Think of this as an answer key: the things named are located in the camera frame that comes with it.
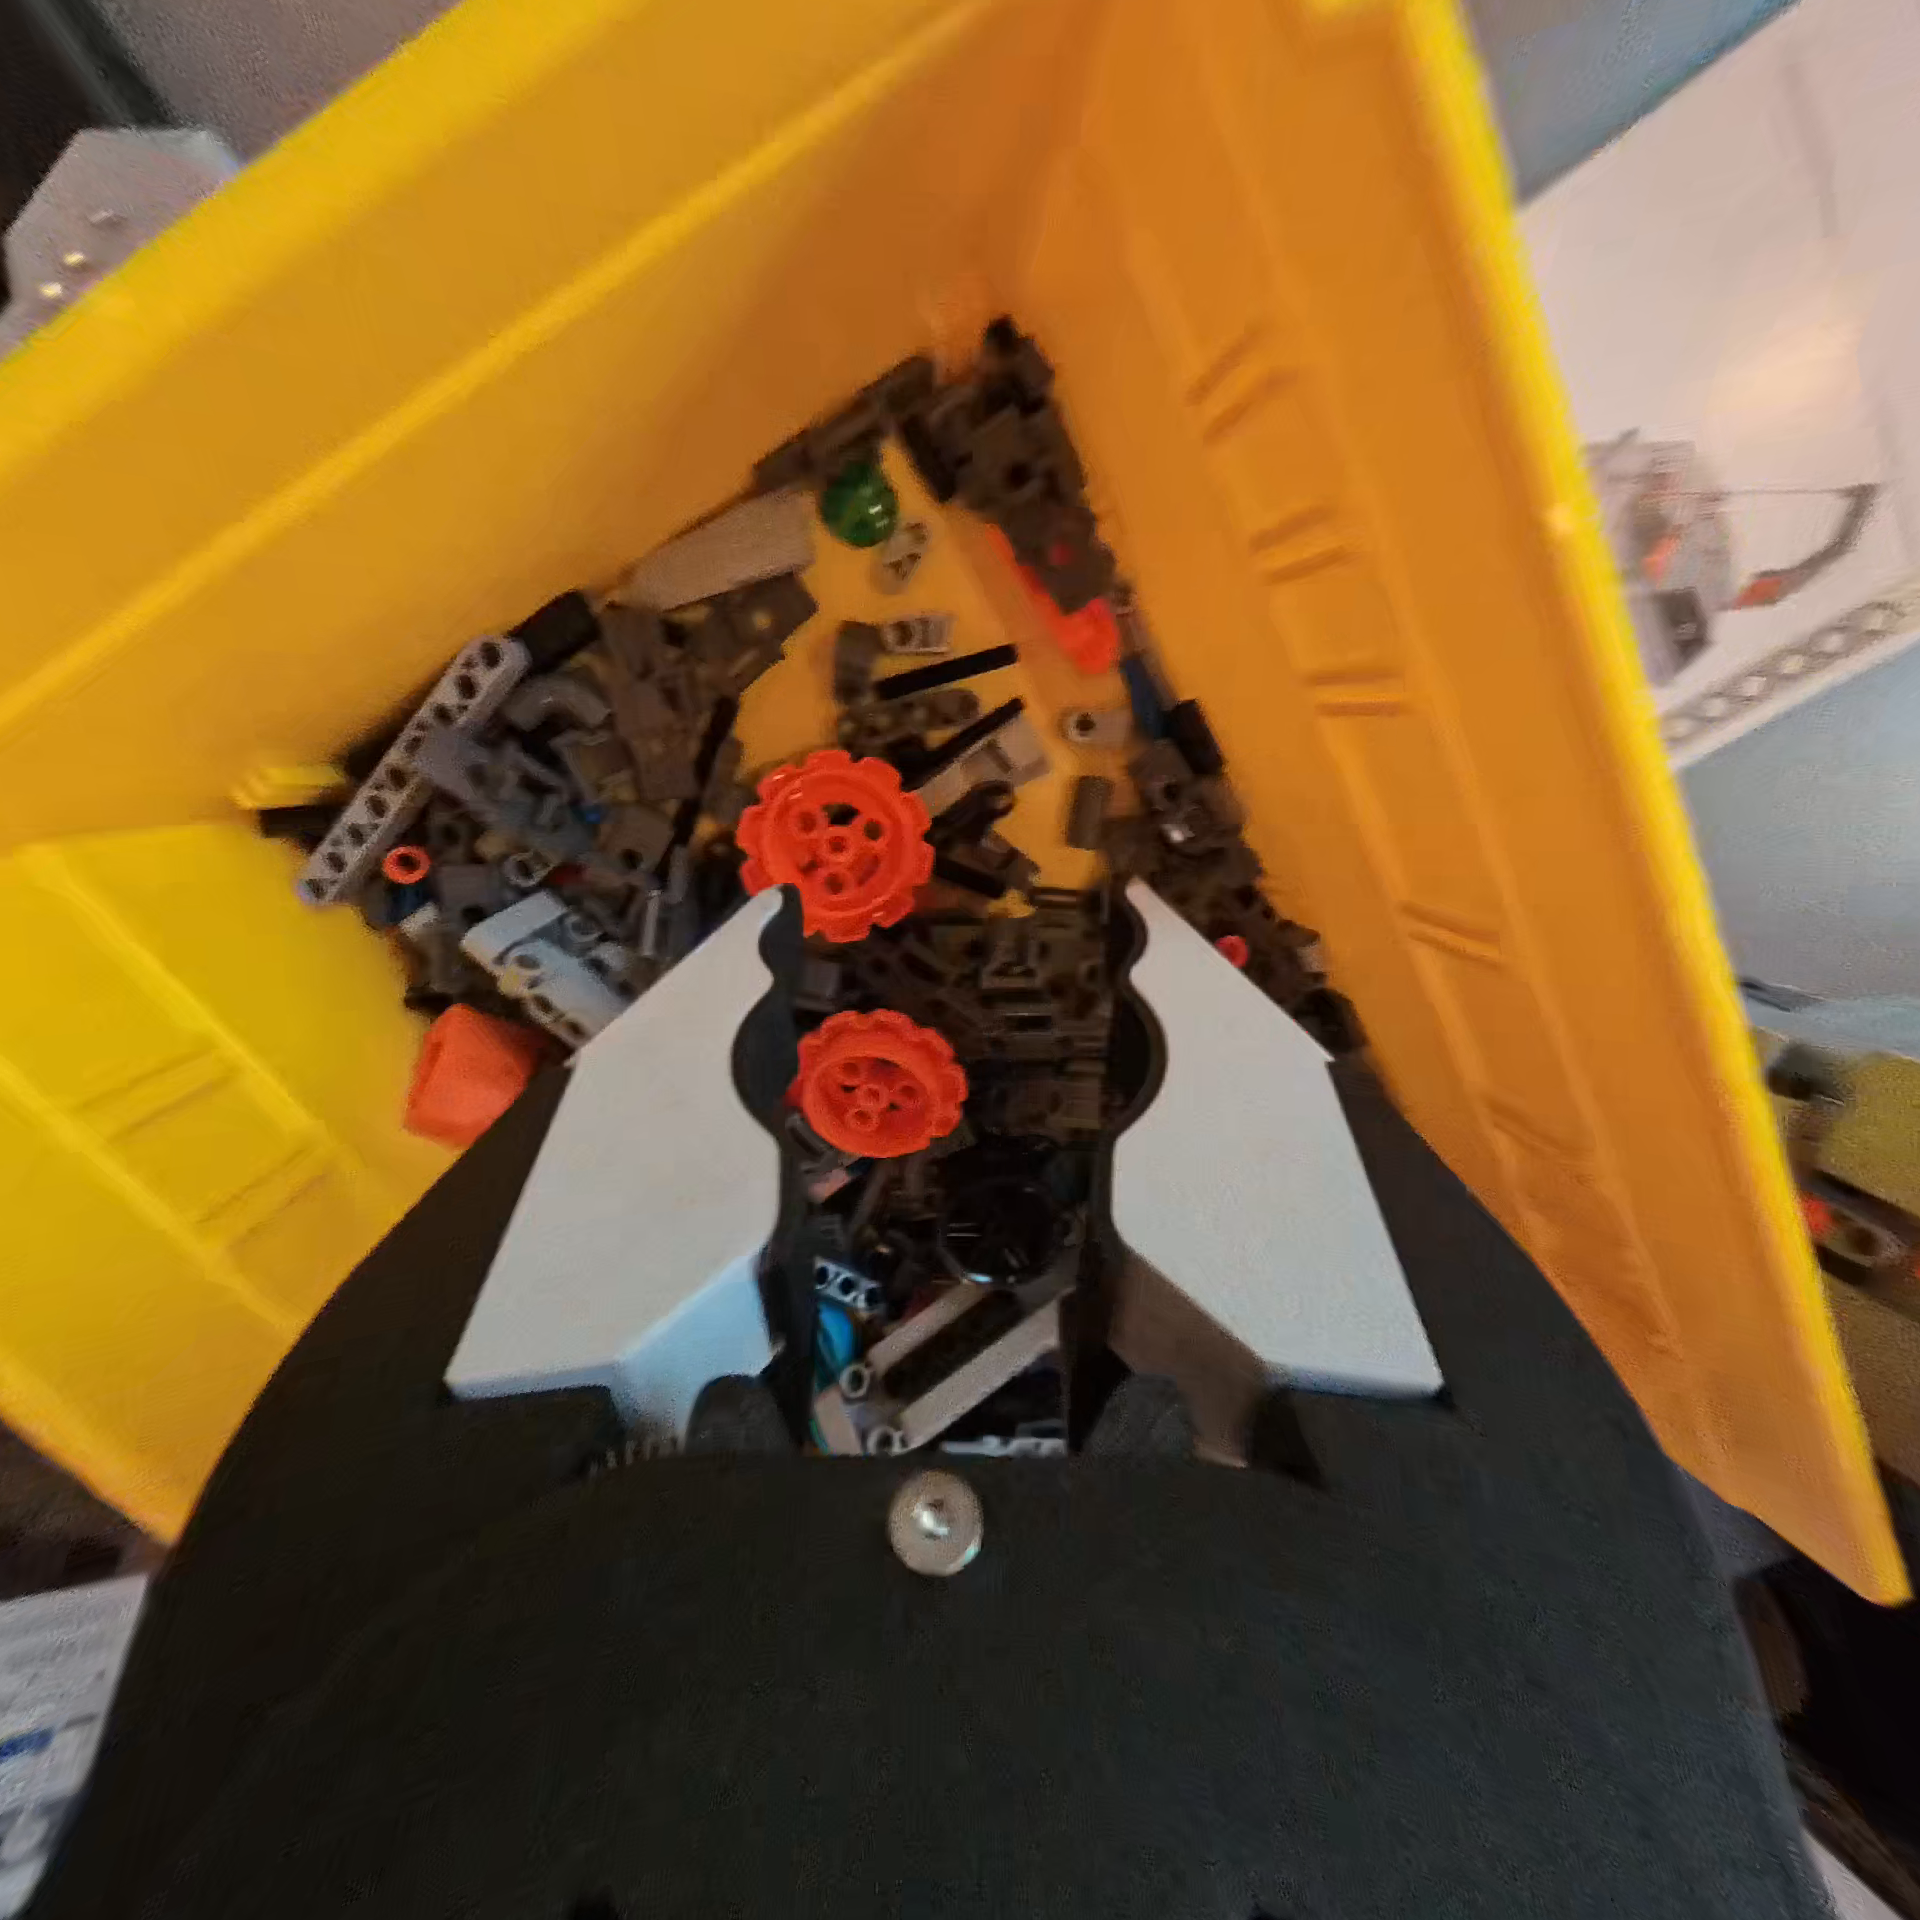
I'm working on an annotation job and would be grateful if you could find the long grey holed beam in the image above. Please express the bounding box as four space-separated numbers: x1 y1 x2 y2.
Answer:
296 634 530 907

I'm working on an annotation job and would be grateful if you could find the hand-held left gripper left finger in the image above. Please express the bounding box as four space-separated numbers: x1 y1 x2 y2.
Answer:
442 880 819 1453

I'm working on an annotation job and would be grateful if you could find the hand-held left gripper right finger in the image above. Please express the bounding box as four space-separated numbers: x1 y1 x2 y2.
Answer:
1064 876 1446 1458

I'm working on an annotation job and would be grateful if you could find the pile of dark building bricks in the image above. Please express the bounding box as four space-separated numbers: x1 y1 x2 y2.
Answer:
240 316 1371 1458

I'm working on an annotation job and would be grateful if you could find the black rubber tyre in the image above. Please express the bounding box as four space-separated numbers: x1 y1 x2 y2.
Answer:
937 1175 1079 1289

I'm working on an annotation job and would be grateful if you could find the orange gear wheel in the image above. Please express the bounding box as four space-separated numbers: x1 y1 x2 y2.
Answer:
786 1009 974 1162
734 745 937 944

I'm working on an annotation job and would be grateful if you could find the orange cone brick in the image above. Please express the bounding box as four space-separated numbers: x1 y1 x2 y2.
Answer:
401 1003 554 1149

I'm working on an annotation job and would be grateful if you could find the grey metal plate with screws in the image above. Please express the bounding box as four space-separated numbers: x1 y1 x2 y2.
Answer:
0 127 243 363

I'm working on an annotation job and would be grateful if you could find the grey toy robot model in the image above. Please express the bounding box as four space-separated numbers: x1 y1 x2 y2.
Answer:
1741 976 1920 1441

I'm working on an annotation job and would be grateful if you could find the white printed paper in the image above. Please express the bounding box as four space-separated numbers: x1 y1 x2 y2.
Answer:
0 1573 151 1868

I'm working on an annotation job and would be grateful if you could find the yellow plastic bin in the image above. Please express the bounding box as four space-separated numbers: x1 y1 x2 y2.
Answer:
0 0 1914 1606

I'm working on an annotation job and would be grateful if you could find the light grey holed block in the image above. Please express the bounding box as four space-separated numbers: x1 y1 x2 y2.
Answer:
458 894 635 1047

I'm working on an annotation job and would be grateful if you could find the open white instruction booklet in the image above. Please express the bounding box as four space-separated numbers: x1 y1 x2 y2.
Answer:
1520 0 1920 770

